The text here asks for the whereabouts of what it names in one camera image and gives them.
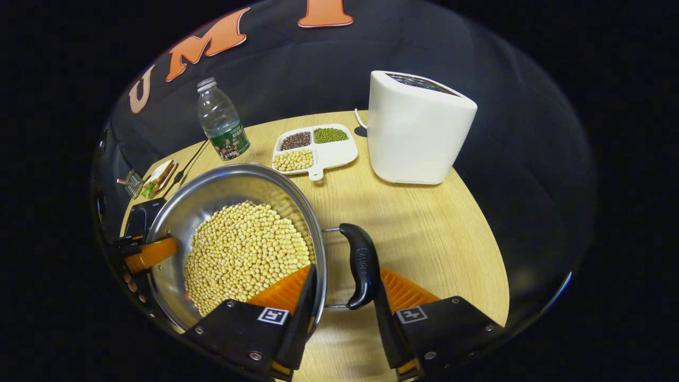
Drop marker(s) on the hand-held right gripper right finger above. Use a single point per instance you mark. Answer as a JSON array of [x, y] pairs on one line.
[[451, 326]]

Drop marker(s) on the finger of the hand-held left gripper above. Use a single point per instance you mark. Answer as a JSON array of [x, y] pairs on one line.
[[154, 253]]

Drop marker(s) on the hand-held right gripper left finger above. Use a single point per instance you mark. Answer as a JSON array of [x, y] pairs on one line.
[[238, 331]]

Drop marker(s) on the black induction cooktop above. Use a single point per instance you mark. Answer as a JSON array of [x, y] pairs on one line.
[[140, 215]]

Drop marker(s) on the steel pot with soybeans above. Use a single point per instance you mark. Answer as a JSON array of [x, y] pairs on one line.
[[238, 254]]

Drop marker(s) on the sandwich on white plate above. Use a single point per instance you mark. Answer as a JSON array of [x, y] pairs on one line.
[[158, 178]]

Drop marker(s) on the clear plastic water bottle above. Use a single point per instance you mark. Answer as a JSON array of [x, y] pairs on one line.
[[223, 124]]

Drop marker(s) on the black backdrop cloth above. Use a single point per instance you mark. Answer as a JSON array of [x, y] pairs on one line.
[[504, 159]]

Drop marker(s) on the white toaster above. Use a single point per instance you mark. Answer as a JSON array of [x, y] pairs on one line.
[[414, 138]]

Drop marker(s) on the white divided dish with beans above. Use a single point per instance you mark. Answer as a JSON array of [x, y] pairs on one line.
[[334, 154]]

